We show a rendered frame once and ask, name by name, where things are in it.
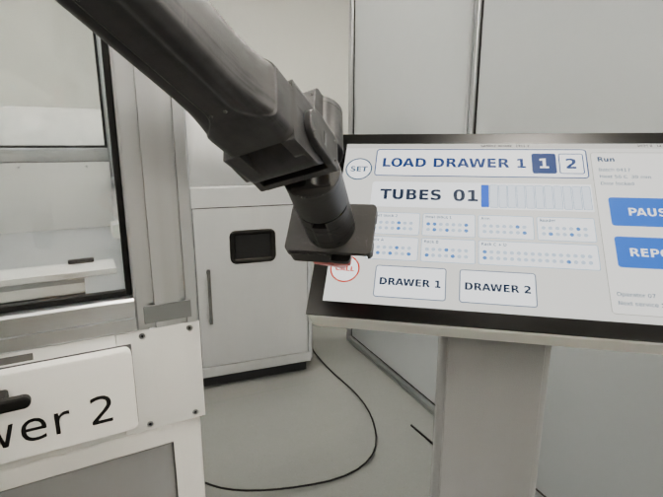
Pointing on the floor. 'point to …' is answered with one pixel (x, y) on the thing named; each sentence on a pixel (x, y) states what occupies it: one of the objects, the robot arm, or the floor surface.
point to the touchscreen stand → (487, 417)
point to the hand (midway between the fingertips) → (342, 260)
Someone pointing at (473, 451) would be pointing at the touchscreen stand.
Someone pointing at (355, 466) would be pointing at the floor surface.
